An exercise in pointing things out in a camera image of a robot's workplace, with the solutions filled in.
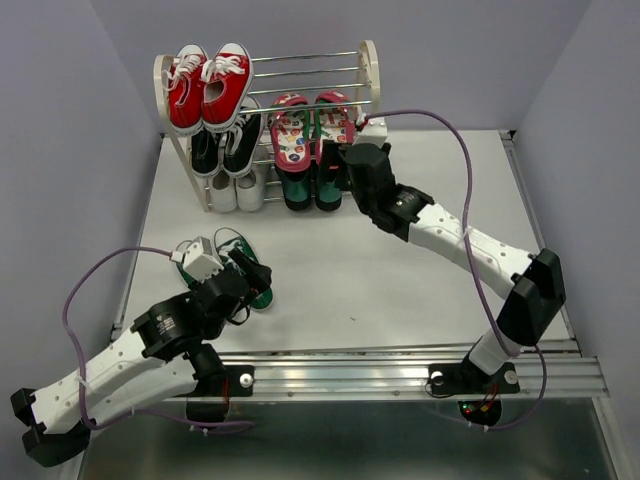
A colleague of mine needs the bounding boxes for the pink sandal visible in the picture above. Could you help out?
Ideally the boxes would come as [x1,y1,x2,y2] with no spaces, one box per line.
[313,90,355,165]
[270,93,311,173]

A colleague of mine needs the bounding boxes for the cream metal shoe shelf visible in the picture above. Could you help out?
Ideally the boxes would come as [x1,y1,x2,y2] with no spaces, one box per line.
[153,40,381,212]

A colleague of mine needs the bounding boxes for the right red sneaker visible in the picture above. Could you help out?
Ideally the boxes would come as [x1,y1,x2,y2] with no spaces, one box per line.
[201,42,254,133]

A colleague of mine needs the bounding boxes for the red sneaker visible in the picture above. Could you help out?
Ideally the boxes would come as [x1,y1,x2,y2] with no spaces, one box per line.
[163,44,208,136]
[201,42,254,133]

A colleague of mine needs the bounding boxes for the right white sneaker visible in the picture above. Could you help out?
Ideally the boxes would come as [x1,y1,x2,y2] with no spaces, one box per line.
[236,164,270,212]

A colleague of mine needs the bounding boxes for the right black sneaker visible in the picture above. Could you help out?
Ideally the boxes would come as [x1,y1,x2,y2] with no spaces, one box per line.
[222,96,264,178]

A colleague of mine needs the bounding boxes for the green sneaker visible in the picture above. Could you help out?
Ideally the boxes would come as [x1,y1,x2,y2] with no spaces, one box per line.
[212,227,274,312]
[174,240,201,287]

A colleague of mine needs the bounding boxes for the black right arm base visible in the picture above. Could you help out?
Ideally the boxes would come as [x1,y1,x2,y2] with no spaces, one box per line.
[424,360,521,428]

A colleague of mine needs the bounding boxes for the white sneaker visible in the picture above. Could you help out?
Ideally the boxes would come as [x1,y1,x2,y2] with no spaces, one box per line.
[209,170,237,213]
[236,164,270,212]

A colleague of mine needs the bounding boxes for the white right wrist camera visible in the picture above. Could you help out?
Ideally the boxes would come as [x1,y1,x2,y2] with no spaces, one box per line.
[353,113,388,148]

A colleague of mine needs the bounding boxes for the aluminium front rail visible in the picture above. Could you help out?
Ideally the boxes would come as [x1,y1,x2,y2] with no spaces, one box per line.
[222,348,609,403]

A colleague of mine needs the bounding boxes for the black sneaker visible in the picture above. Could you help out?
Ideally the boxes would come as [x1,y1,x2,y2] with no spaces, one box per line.
[190,129,222,178]
[222,96,264,178]

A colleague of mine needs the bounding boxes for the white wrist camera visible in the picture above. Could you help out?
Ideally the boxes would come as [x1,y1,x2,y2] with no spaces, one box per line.
[353,113,388,148]
[170,236,223,285]

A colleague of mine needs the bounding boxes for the green loafer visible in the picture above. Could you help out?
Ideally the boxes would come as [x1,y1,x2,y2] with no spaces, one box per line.
[276,168,311,212]
[315,165,342,212]

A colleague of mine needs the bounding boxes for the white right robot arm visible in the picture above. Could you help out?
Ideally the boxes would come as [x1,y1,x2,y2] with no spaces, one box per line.
[314,141,566,390]

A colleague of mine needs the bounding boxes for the left white sneaker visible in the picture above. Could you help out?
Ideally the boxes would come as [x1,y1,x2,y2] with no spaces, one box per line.
[209,170,237,213]

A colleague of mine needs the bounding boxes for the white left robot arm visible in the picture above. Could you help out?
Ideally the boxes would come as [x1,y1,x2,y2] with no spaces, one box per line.
[11,242,272,467]

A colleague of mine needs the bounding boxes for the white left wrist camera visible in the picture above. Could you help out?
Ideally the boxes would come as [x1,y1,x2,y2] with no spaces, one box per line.
[170,236,223,285]

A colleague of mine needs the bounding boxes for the left red sneaker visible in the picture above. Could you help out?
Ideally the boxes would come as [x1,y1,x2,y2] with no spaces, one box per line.
[163,44,208,136]

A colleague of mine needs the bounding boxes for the left black sneaker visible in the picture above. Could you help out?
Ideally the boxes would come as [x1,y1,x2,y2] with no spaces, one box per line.
[190,129,222,178]

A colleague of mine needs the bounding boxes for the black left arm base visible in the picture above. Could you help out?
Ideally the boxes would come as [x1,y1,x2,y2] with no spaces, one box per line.
[184,344,255,423]

